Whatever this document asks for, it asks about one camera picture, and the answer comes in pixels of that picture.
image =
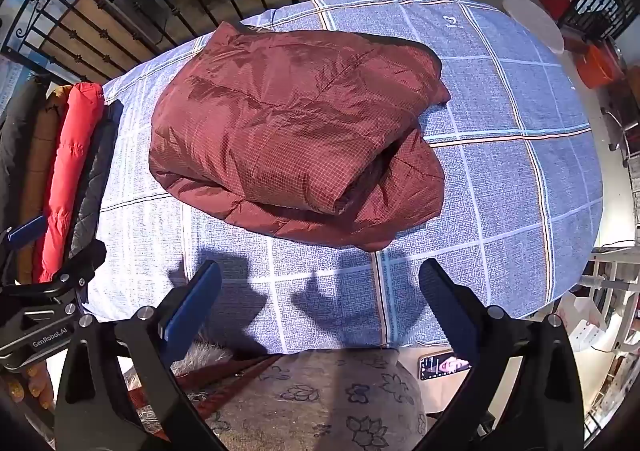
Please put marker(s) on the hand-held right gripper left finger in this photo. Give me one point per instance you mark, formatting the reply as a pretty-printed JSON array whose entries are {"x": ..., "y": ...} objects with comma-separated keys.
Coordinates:
[{"x": 197, "y": 298}]

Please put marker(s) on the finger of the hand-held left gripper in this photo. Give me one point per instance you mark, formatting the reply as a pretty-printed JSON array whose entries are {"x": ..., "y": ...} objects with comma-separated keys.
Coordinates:
[
  {"x": 82, "y": 268},
  {"x": 27, "y": 231}
]

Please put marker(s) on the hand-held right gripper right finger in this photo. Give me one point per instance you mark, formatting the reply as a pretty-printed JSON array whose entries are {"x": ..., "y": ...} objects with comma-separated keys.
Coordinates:
[{"x": 442, "y": 296}]

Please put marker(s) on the maroon checked puffer jacket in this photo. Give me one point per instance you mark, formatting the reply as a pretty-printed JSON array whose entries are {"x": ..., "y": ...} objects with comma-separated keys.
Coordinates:
[{"x": 290, "y": 131}]

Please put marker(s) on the person's left hand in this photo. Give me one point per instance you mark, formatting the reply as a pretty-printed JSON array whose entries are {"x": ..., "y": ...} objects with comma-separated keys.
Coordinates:
[{"x": 27, "y": 388}]

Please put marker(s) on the fur trimmed maroon garment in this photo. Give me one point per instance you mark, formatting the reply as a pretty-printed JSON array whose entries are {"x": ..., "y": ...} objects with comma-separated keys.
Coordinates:
[{"x": 200, "y": 361}]

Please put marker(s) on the smartphone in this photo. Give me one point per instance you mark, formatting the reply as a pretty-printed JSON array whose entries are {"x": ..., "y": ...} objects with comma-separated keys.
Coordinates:
[{"x": 442, "y": 365}]

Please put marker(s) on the brown jacket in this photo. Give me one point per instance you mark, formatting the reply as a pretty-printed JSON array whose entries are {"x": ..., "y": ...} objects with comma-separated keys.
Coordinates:
[{"x": 40, "y": 156}]

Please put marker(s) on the black quilted jacket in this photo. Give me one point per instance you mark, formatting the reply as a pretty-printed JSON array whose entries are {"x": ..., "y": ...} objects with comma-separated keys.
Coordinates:
[{"x": 92, "y": 191}]

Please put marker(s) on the red puffer jacket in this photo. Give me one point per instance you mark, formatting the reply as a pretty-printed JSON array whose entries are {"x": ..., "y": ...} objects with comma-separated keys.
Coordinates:
[{"x": 70, "y": 166}]

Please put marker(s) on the dark grey jacket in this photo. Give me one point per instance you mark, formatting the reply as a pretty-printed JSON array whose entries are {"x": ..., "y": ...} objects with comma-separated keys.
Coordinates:
[{"x": 12, "y": 146}]

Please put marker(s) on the blue plaid bed sheet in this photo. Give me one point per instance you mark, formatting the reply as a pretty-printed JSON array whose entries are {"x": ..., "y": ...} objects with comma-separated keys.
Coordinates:
[{"x": 500, "y": 181}]

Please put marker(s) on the white plastic stool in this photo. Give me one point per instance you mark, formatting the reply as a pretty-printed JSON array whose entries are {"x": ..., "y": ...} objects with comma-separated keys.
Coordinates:
[{"x": 590, "y": 328}]

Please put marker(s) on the grey floral pants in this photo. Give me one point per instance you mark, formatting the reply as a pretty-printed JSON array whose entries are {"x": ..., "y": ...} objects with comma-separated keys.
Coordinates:
[{"x": 325, "y": 401}]

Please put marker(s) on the black iron railing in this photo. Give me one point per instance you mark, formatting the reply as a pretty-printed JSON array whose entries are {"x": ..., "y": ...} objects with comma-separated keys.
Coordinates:
[{"x": 125, "y": 16}]

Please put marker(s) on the orange box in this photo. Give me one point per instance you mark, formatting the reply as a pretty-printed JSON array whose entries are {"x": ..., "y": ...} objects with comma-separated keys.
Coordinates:
[{"x": 597, "y": 66}]

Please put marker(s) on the red box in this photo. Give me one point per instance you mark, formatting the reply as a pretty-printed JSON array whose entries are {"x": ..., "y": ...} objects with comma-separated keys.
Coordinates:
[{"x": 555, "y": 1}]

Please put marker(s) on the white metal frame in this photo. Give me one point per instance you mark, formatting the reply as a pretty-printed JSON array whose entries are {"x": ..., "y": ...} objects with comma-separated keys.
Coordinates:
[{"x": 615, "y": 271}]

